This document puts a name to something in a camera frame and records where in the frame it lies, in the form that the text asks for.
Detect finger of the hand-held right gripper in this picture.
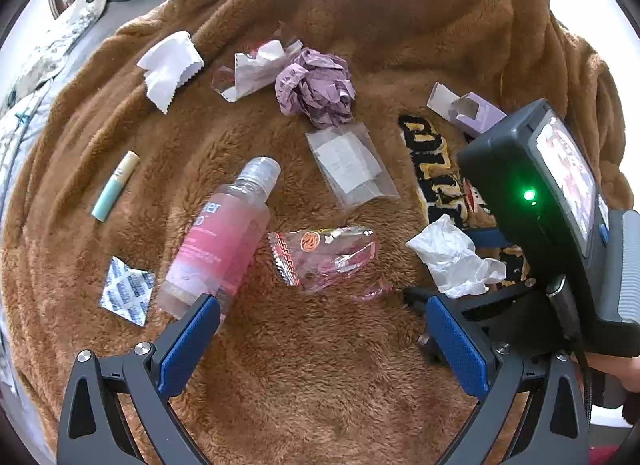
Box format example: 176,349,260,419
403,279,552,326
469,229,506,249

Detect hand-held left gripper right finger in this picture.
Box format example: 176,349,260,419
419,293,592,465

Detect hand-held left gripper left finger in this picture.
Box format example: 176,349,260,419
56,293,222,465

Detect white tissue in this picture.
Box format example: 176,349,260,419
406,214,507,298

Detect clear plastic bag white label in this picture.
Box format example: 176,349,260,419
305,122,401,208

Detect pale blue lip balm tube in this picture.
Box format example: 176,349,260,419
90,150,139,221

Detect person's right forearm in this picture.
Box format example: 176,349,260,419
582,352,640,426

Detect small purple cardboard box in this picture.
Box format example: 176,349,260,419
426,82,508,138

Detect blue and white sachet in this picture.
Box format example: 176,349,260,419
98,255,156,328

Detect brown fleece blanket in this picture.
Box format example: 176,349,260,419
2,0,633,465

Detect pink clear plastic bottle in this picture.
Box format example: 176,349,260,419
155,156,282,322

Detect clear pink candy wrapper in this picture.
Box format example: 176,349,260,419
267,225,396,301

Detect person's red pants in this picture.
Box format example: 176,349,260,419
589,445,632,465

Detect crumpled purple paper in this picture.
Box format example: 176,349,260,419
274,48,357,128

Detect clear torn plastic wrapper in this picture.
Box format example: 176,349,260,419
210,39,301,103

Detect white cloth wipe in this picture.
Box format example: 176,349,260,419
136,31,206,114

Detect grey bedsheet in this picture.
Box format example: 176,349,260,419
0,0,171,465

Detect patterned white duvet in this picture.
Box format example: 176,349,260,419
0,0,116,116

